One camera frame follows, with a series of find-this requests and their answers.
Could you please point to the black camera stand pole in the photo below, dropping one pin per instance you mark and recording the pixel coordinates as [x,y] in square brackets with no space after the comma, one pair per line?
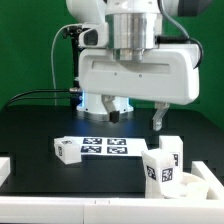
[76,97]

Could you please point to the black camera on stand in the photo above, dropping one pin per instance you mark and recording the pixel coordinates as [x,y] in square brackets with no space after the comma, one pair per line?
[74,30]

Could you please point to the white left rail block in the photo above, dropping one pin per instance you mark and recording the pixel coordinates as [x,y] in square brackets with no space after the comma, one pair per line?
[5,169]

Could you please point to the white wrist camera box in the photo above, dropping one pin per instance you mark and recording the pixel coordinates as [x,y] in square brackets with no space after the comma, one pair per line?
[95,37]

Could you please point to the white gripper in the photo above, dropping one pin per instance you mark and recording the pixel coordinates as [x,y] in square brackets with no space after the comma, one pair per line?
[165,74]

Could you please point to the white marker sheet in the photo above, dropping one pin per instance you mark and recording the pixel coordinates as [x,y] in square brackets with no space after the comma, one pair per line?
[109,146]

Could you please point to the white round stool seat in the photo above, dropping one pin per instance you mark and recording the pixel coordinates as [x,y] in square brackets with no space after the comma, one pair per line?
[188,186]

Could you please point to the white front rail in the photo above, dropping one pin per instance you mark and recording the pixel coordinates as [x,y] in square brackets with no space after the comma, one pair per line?
[46,210]

